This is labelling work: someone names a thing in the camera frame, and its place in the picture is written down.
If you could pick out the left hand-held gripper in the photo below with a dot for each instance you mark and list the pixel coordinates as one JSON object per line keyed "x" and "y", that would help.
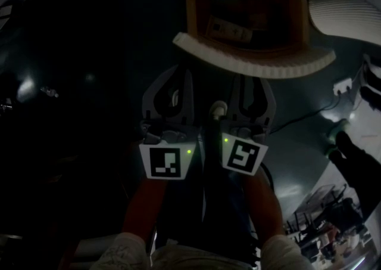
{"x": 165, "y": 161}

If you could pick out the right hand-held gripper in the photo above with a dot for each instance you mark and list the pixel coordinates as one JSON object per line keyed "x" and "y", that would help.
{"x": 242, "y": 155}

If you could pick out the person's right forearm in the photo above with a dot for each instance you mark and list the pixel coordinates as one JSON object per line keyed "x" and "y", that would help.
{"x": 263, "y": 209}

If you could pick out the person's left forearm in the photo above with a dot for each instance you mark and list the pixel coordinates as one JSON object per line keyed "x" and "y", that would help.
{"x": 143, "y": 209}

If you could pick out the white curved desk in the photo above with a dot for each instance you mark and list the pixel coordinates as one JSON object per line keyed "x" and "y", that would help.
{"x": 342, "y": 15}

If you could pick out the person's right shoe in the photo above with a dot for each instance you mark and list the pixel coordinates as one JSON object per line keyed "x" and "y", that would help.
{"x": 218, "y": 109}

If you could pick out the white power strip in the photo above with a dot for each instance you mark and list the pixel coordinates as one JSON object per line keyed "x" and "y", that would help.
{"x": 342, "y": 86}

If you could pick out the person's dark trousers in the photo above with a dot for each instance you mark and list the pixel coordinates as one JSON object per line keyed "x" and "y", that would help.
{"x": 208, "y": 203}

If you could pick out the clear plastic bottle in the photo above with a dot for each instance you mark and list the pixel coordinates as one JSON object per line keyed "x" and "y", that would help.
{"x": 49, "y": 92}

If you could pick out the group of chairs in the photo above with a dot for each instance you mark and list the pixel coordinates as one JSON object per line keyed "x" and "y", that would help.
{"x": 327, "y": 221}

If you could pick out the person's white shirt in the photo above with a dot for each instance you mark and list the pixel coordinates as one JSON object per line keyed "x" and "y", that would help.
{"x": 125, "y": 254}

